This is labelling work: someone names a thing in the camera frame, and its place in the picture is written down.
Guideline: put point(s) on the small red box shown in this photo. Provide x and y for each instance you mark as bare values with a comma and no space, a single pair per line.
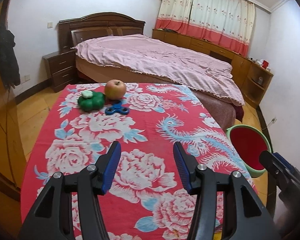
265,64

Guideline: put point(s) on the small white box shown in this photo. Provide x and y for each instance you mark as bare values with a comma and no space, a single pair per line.
258,61

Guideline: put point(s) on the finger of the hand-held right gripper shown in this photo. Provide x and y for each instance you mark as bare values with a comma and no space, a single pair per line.
267,162
282,161

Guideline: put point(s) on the red bin with green rim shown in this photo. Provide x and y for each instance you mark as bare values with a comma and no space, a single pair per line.
250,147

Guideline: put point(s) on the red apple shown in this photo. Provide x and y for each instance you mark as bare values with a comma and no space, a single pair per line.
115,90

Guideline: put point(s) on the white wall socket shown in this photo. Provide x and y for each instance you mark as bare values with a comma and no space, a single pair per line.
26,78

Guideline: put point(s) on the glass jar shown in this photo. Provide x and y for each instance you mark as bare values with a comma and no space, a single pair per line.
261,80

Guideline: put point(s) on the wall socket with plug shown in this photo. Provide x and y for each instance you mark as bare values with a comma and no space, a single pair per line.
273,119

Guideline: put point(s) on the black jacket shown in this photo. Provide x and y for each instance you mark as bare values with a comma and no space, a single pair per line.
7,57

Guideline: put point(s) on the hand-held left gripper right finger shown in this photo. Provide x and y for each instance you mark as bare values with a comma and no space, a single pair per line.
182,167

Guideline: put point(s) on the green clover-shaped toy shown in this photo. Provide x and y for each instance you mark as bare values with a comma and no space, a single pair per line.
91,102

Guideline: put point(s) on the wall light switch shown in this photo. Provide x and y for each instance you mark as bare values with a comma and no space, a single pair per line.
50,25

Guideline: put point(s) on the wooden wardrobe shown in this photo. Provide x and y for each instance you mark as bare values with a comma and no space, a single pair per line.
0,135

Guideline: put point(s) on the long wooden window cabinet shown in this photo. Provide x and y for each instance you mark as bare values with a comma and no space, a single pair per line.
202,45

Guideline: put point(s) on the pink bedspread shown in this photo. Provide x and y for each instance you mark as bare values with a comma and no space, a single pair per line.
152,57

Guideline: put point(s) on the blue fidget spinner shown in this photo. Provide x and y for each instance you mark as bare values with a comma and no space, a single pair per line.
117,109

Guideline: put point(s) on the cream and red curtain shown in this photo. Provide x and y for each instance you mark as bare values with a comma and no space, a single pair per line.
222,17
175,7

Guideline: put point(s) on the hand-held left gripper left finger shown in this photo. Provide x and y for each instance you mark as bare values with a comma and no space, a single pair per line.
112,165

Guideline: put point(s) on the dark wooden nightstand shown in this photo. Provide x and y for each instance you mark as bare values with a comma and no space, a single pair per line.
60,70

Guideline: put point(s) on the red floral tablecloth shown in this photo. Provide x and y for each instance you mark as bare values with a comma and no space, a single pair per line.
145,135

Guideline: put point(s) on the dark wooden bed headboard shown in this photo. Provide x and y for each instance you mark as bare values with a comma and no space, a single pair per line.
100,25

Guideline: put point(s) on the brown bed sheet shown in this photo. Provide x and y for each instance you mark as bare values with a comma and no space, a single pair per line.
215,110

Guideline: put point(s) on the wooden corner shelf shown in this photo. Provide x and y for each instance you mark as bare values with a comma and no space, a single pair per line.
253,92

